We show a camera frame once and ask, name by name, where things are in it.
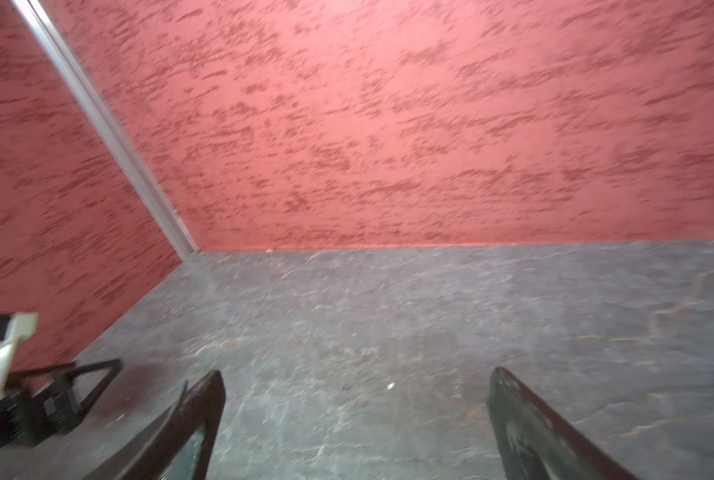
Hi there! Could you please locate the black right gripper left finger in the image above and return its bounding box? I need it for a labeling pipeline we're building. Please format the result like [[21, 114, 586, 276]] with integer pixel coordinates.
[[86, 370, 226, 479]]

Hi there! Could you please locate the left aluminium corner post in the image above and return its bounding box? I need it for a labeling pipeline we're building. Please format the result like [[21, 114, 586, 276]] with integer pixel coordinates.
[[12, 0, 199, 261]]

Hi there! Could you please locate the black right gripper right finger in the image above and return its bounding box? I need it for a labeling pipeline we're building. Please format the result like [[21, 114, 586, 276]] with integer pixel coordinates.
[[487, 367, 635, 479]]

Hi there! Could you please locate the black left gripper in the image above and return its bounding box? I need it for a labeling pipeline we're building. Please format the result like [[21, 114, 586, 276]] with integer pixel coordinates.
[[0, 359, 122, 449]]

